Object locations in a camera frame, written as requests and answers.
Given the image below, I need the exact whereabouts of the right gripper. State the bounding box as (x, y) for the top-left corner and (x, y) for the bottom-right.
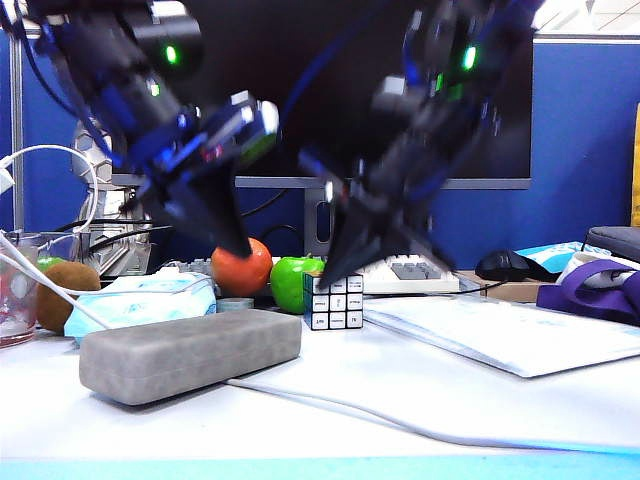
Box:
(297, 93), (497, 291)

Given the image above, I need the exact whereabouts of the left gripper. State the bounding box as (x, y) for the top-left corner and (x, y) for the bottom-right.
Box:
(113, 102), (255, 260)

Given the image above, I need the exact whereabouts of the grey felt glasses case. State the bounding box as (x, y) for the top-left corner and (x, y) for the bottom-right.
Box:
(78, 308), (304, 407)

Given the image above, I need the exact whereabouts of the white grey mechanical keyboard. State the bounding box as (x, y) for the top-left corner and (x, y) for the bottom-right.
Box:
(167, 253), (461, 296)

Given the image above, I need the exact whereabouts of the orange red round fruit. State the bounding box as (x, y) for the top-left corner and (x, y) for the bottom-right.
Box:
(210, 237), (275, 298)

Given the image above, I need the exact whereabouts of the grey monitor stand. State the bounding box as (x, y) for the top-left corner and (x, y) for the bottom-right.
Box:
(303, 188), (346, 259)

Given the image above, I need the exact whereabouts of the black edged puzzle cube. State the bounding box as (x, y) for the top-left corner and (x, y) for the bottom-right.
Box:
(303, 271), (365, 331)

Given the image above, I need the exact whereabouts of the silver faceted figurine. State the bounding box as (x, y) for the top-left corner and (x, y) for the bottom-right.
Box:
(72, 117), (154, 276)

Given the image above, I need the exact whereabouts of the light blue wet wipes pack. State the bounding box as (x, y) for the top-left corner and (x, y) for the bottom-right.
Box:
(63, 272), (219, 346)

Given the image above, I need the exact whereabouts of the black computer mouse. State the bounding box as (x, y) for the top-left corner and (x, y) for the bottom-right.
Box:
(475, 248), (532, 284)

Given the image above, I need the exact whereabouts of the flat brown cardboard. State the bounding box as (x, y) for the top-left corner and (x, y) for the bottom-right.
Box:
(455, 269), (557, 305)

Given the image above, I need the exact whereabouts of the paper document in sleeve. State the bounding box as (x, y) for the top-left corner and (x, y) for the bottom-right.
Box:
(362, 294), (640, 380)

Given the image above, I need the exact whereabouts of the black computer monitor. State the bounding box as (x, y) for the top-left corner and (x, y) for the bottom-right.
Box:
(110, 0), (535, 191)

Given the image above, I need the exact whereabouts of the light blue printed packet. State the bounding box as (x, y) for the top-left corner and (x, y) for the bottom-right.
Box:
(514, 241), (601, 274)

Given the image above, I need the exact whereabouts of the brown kiwi fruit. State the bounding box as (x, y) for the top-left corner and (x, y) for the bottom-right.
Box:
(37, 262), (103, 335)

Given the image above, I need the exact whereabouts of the white bowl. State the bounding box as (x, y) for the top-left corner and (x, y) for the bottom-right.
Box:
(557, 252), (640, 286)

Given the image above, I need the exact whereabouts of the clear glass cup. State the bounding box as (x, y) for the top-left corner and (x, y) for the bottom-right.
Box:
(0, 230), (76, 349)

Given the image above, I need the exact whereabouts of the dark grey pouch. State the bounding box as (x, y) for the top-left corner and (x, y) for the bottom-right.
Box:
(585, 225), (640, 261)

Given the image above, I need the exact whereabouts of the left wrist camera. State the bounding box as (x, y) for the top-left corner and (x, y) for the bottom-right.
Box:
(217, 89), (281, 161)

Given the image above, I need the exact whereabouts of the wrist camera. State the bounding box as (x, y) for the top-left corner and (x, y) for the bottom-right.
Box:
(372, 74), (409, 114)
(217, 89), (281, 161)

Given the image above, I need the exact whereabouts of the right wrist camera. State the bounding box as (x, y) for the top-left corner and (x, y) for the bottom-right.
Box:
(372, 74), (409, 114)

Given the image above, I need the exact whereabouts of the thin white charging cable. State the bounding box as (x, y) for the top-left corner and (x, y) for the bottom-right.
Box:
(0, 144), (214, 301)

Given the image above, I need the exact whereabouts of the thick white cable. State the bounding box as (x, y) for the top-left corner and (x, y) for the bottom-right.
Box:
(0, 232), (640, 455)

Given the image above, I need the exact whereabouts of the aluminium partition frame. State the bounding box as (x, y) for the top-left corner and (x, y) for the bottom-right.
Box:
(0, 17), (31, 234)

